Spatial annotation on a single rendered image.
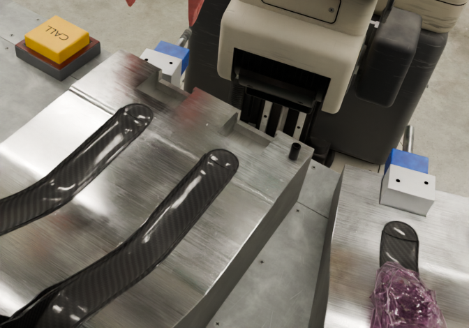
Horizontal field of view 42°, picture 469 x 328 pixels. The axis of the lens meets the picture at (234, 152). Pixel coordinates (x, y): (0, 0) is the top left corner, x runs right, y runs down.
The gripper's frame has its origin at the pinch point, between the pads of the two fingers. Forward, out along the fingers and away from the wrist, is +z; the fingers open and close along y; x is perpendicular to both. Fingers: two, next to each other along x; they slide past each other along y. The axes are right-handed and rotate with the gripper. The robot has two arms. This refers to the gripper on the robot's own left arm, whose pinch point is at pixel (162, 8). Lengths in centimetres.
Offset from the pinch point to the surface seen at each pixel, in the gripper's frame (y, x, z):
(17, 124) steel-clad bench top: -12.4, -13.8, 12.8
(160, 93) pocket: 3.3, -7.4, 6.4
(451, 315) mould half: 38.4, -24.6, 3.6
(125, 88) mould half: 0.5, -11.0, 3.7
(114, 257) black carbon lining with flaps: 9.1, -31.1, 3.6
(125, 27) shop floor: -55, 107, 93
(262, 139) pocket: 16.5, -10.0, 5.4
